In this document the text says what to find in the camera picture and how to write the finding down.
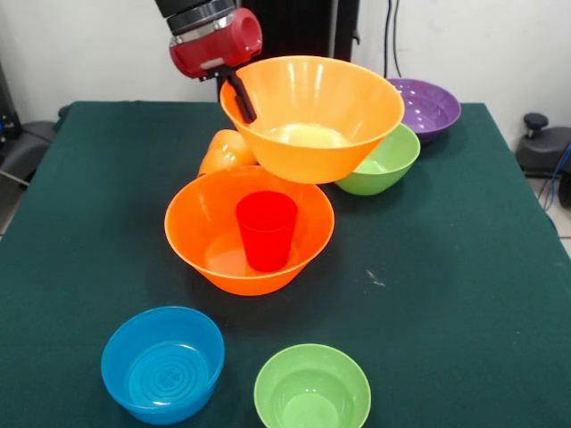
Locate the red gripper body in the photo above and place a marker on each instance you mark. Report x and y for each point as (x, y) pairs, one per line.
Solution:
(214, 49)

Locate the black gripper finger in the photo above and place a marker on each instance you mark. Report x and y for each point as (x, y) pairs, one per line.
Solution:
(243, 100)

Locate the orange plastic cup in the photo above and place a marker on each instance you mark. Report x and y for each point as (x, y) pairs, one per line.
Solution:
(227, 151)

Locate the large orange plastic bowl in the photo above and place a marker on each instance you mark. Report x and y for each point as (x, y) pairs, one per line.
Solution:
(201, 214)
(312, 93)

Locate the red plastic cup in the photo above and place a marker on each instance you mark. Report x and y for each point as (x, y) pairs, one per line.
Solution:
(267, 241)

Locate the medium green plastic bowl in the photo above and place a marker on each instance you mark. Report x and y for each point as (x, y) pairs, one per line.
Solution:
(392, 165)

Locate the small green plastic bowl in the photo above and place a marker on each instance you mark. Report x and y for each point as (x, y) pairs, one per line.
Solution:
(312, 388)

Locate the purple plastic bowl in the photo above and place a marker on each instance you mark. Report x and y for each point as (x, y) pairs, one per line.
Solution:
(432, 109)

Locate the dark green tablecloth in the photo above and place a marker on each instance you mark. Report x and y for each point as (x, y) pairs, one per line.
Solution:
(89, 223)

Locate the black device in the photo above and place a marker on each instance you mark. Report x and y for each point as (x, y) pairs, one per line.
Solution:
(9, 111)

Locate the black round knob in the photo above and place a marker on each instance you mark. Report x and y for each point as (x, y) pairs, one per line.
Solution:
(535, 121)

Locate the dark brown rounded base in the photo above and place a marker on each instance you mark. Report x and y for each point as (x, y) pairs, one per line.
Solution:
(542, 151)

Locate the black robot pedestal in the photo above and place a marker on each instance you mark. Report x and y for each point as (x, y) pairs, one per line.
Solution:
(303, 27)

